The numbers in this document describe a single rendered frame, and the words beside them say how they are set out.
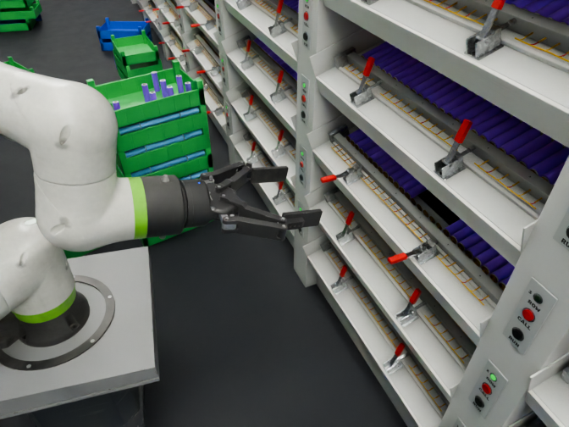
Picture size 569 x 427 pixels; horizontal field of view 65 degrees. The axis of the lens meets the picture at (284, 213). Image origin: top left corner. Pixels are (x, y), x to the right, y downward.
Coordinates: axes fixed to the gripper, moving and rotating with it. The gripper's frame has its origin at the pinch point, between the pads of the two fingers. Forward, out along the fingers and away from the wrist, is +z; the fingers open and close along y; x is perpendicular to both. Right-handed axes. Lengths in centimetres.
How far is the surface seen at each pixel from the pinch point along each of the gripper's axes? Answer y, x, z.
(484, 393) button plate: 35.1, -17.5, 22.2
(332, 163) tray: -21.8, -7.9, 21.8
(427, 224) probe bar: 8.4, -3.3, 24.8
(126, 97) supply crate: -89, -21, -15
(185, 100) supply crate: -74, -15, 0
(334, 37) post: -30.2, 18.8, 19.0
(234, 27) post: -100, 1, 22
